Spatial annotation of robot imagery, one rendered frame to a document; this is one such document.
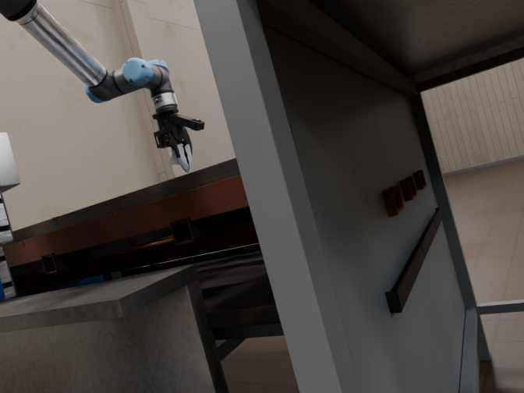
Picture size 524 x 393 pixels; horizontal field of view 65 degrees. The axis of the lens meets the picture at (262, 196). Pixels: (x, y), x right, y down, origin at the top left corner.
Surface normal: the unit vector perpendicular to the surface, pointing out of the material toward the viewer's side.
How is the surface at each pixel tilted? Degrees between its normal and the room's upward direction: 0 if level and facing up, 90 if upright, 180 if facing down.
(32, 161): 90
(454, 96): 90
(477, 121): 90
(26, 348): 90
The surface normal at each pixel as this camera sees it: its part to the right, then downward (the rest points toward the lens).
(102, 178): 0.79, -0.21
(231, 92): -0.46, 0.14
